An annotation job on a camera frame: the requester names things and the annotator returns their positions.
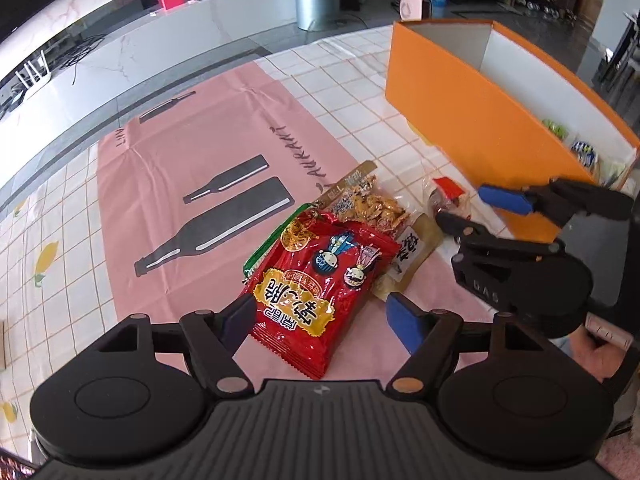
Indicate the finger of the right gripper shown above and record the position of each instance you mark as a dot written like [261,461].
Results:
[559,200]
[475,236]

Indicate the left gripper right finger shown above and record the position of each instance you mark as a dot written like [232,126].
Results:
[430,337]

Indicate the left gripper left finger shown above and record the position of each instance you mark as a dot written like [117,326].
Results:
[211,342]

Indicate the yellow white snack bag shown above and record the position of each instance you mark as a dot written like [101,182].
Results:
[417,242]

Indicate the green snack packet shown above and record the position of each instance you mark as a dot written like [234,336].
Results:
[557,129]

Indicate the red noodle snack bag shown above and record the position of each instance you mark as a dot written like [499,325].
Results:
[311,283]

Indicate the yellow bean snack pack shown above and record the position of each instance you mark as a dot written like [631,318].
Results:
[358,198]

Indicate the green sausage stick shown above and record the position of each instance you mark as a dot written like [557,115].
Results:
[257,257]

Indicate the small red-top snack packet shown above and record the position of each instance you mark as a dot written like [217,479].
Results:
[445,194]

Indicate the white blue snack packet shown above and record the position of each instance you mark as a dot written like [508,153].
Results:
[586,154]

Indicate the orange cardboard box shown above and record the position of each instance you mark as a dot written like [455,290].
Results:
[481,93]

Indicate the pink bottle-print cloth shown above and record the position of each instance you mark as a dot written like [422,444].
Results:
[185,198]

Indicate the lemon checkered tablecloth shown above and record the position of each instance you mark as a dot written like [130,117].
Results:
[56,295]

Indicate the pink small heater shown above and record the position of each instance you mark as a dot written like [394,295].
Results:
[415,10]

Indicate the white wifi router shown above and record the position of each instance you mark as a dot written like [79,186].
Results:
[34,75]

